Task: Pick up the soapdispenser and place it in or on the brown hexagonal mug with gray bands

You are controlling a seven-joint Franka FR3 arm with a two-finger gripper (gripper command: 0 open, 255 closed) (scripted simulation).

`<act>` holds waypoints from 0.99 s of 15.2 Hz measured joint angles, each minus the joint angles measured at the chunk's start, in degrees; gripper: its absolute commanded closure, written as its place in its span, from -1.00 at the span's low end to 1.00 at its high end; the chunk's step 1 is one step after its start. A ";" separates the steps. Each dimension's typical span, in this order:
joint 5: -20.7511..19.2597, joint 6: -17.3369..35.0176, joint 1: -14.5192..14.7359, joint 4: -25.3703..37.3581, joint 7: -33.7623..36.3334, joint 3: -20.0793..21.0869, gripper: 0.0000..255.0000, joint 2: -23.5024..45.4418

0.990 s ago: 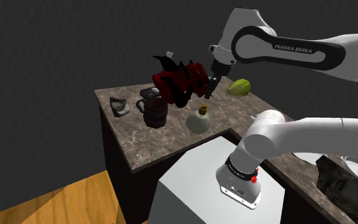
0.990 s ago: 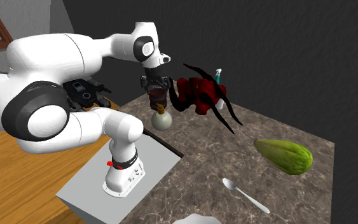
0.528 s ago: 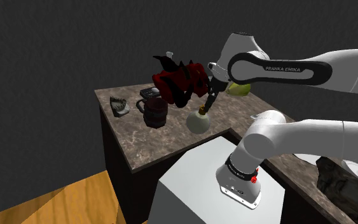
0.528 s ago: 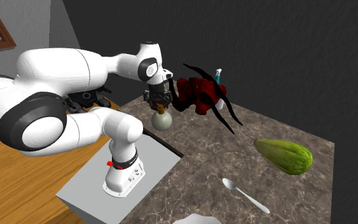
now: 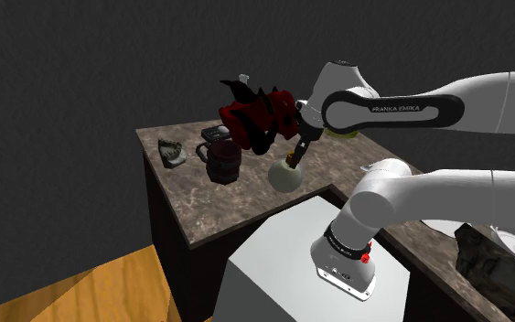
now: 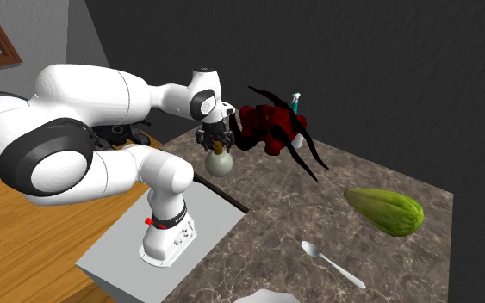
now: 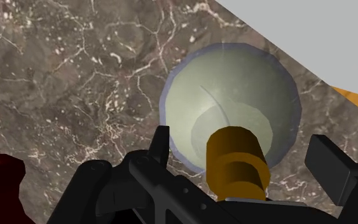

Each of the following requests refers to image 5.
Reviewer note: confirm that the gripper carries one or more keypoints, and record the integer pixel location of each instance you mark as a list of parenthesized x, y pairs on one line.
[(310, 128)]

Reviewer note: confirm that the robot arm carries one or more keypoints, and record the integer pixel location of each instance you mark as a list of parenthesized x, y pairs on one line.
[(444, 192)]

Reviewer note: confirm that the white round vase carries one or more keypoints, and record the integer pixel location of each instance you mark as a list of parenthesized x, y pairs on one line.
[(284, 178)]

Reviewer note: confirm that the yellow-green bowl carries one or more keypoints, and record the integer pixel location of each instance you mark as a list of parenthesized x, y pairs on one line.
[(342, 134)]

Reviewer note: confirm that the red and black figure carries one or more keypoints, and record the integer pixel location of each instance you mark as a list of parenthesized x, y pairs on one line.
[(243, 120)]

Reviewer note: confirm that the dark brown mug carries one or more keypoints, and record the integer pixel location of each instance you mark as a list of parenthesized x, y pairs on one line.
[(223, 163)]

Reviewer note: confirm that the black device with white knob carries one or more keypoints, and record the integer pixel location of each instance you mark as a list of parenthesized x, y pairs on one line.
[(212, 133)]

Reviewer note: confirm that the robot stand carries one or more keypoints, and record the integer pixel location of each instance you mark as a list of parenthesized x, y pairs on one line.
[(279, 249)]

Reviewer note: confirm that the grey teeth model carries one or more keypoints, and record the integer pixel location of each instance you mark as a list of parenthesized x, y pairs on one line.
[(171, 154)]

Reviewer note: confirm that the dark rock-shaped object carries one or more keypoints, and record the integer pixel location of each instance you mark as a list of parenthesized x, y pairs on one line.
[(493, 272)]

